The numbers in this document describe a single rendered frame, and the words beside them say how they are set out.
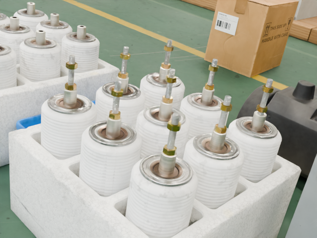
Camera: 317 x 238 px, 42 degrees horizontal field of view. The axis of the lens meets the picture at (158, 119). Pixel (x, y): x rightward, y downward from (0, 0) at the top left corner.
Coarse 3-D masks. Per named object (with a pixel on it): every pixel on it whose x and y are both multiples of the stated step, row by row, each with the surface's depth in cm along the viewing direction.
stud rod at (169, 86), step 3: (171, 69) 68; (174, 69) 68; (171, 72) 68; (174, 72) 68; (168, 75) 69; (171, 75) 68; (174, 75) 69; (168, 84) 69; (171, 84) 69; (168, 87) 69; (171, 87) 69; (168, 90) 70; (171, 90) 70; (168, 93) 70; (165, 96) 71; (168, 96) 70
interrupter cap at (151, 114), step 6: (150, 108) 74; (156, 108) 74; (174, 108) 75; (144, 114) 71; (150, 114) 72; (156, 114) 73; (180, 114) 74; (150, 120) 70; (156, 120) 70; (162, 120) 70; (168, 120) 71; (180, 120) 71; (162, 126) 69
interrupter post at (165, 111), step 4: (160, 104) 71; (164, 104) 70; (168, 104) 70; (172, 104) 71; (160, 108) 71; (164, 108) 70; (168, 108) 70; (160, 112) 71; (164, 112) 71; (168, 112) 71; (160, 116) 71; (164, 116) 71; (168, 116) 71
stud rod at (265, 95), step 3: (267, 81) 69; (270, 81) 69; (267, 84) 69; (270, 84) 69; (270, 87) 70; (264, 93) 70; (267, 93) 70; (264, 96) 70; (267, 96) 70; (264, 99) 71; (267, 99) 71; (261, 102) 71; (264, 102) 71; (261, 105) 71; (264, 105) 71; (261, 114) 72
